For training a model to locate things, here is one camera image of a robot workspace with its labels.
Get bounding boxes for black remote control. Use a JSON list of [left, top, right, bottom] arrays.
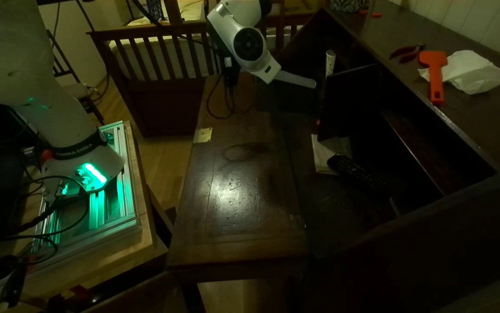
[[328, 154, 391, 199]]

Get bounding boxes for small yellow sticky note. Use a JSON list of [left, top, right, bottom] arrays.
[[193, 126, 213, 142]]

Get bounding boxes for orange plastic scraper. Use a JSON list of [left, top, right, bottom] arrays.
[[418, 50, 448, 105]]

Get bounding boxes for small white paper piece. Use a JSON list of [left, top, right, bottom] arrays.
[[311, 133, 352, 175]]

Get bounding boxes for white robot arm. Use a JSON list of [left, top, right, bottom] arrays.
[[0, 0, 281, 178]]

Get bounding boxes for wooden base platform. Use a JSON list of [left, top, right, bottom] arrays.
[[5, 121, 167, 300]]

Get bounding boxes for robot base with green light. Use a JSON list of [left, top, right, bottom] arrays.
[[24, 121, 137, 248]]

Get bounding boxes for wooden crib railing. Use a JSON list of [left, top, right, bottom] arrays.
[[87, 10, 316, 137]]

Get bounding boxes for red handled pliers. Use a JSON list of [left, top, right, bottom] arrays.
[[391, 43, 425, 64]]

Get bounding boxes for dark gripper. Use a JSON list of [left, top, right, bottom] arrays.
[[252, 78, 293, 111]]

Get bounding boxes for black cable on base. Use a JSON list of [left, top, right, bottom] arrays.
[[0, 172, 92, 274]]

